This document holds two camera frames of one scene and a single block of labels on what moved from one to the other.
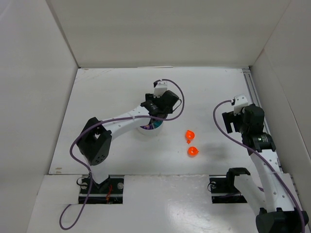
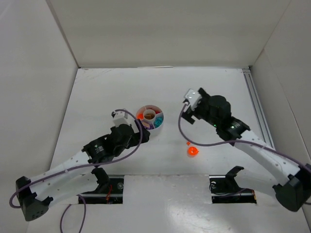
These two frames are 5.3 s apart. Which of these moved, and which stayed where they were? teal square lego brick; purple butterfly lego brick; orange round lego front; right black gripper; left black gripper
Moved: left black gripper; right black gripper
Stayed: orange round lego front; purple butterfly lego brick; teal square lego brick
